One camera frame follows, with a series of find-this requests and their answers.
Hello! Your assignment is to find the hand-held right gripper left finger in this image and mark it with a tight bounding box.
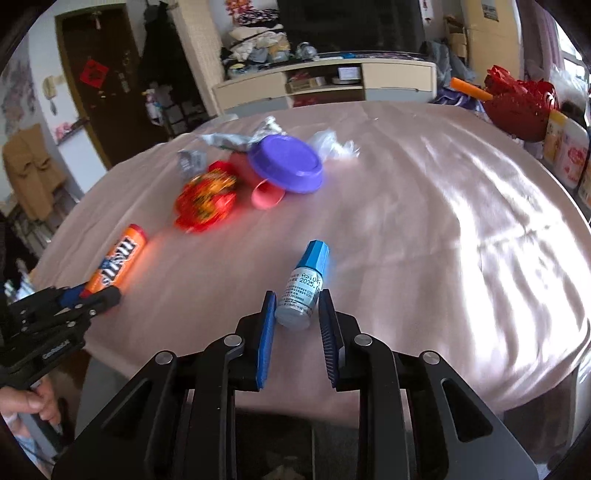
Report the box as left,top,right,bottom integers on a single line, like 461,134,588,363
51,290,278,480

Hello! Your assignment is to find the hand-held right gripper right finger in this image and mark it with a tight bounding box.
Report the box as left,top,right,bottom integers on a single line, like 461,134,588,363
318,289,539,480

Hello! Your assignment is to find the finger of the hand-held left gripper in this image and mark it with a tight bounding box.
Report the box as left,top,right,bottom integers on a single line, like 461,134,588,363
18,285,88,312
51,286,123,325

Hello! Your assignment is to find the orange candy tube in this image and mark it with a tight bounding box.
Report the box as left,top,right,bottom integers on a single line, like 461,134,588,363
78,223,149,301

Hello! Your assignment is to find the small blue cap bottle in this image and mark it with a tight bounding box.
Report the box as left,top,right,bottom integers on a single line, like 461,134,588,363
274,240,331,331

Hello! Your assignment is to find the grey foil wrapper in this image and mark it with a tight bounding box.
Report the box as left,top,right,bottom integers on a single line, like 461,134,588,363
177,150,208,175

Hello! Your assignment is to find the silver foil packet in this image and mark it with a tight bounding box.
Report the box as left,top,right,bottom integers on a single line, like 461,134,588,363
198,116,290,153

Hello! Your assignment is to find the person's left hand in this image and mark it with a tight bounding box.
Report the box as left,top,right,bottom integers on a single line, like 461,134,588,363
0,379,64,426

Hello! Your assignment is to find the brown hanging coat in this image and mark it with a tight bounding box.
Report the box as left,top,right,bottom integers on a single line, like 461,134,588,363
2,124,66,220

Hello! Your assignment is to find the red snack wrapper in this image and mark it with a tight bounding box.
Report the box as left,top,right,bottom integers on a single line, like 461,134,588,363
174,161,239,233

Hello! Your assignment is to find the pink cup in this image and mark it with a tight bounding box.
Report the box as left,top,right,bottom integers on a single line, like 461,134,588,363
230,152,287,211

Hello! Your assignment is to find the pink tablecloth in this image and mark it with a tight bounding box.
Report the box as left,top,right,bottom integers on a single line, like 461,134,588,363
30,100,591,416

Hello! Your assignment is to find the dark brown door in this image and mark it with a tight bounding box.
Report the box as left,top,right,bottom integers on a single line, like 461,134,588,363
54,4,155,169

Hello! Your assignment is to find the purple round lid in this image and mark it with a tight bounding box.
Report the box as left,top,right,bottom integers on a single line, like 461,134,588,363
247,134,324,195

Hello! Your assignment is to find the clear plastic wrap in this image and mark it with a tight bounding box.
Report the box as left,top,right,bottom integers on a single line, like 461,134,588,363
307,130,361,162

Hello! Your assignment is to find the red door decoration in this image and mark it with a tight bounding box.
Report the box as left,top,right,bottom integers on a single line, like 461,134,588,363
80,57,110,87

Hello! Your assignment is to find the black hanging coat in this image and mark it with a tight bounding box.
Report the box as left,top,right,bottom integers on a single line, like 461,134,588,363
137,0,197,139

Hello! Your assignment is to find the purple bag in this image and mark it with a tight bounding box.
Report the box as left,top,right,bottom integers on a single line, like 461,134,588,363
436,85,486,112

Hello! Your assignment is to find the beige television cabinet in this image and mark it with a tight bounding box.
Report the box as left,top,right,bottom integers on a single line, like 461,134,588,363
212,50,438,119

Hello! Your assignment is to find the pile of clothes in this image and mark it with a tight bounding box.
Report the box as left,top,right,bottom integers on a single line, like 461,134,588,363
221,24,293,78

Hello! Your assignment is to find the red plastic basket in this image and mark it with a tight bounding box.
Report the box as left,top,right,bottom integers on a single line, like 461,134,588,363
482,65,560,142

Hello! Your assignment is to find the black television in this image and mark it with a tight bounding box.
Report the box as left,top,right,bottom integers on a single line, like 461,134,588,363
276,0,426,52

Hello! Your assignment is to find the cardboard box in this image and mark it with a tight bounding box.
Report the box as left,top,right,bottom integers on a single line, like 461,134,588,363
444,16,468,57

